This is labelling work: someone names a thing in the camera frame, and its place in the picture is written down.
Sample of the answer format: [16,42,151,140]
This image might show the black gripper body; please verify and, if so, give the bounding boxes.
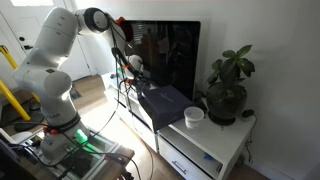
[133,76,152,95]

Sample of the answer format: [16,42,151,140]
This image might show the metal robot base table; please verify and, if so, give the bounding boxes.
[19,128,136,180]

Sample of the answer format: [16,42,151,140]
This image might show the dark blue gift box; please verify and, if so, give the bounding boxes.
[137,85,195,132]

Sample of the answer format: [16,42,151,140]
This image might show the black flat screen television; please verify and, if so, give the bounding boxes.
[120,20,202,102]

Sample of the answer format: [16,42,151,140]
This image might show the white plastic cup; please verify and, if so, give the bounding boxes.
[183,106,205,130]

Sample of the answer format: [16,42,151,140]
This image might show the white door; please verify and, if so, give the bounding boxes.
[61,0,101,81]

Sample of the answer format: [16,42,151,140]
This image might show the green glowing base light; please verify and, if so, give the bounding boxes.
[74,129,90,146]

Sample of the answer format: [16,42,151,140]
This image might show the white television stand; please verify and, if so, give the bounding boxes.
[100,71,257,180]

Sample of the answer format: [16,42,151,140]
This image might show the dark round plant pot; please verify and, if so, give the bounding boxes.
[205,82,249,127]

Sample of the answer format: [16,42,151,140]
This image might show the green leafy house plant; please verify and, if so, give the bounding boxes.
[205,44,256,88]

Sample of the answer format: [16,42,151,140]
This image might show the black power adapter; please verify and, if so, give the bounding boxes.
[241,109,256,119]

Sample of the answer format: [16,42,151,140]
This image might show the black floor stand base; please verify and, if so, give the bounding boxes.
[12,99,45,133]

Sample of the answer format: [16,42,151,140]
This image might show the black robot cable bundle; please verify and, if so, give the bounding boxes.
[89,14,155,180]

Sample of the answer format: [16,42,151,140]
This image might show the thin black adapter cable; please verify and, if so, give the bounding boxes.
[244,114,258,164]

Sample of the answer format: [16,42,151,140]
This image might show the yellow metal rail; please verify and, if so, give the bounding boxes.
[0,44,41,122]

